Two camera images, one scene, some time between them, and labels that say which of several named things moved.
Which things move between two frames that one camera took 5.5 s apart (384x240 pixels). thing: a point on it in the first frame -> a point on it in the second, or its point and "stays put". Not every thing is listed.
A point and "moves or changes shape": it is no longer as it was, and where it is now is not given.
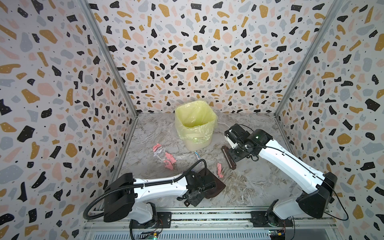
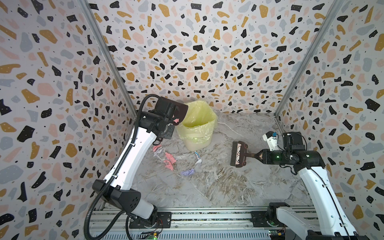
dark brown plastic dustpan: [211, 185] -> [163, 104]
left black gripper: [195, 202] -> [171, 134]
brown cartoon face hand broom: [229, 157] moves or changes shape
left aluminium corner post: [88, 10] stays put
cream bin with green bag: [195, 121] stays put
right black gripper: [231, 153] -> [259, 155]
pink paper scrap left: [168, 164] stays put
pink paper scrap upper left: [170, 157] stays put
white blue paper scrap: [197, 155] stays put
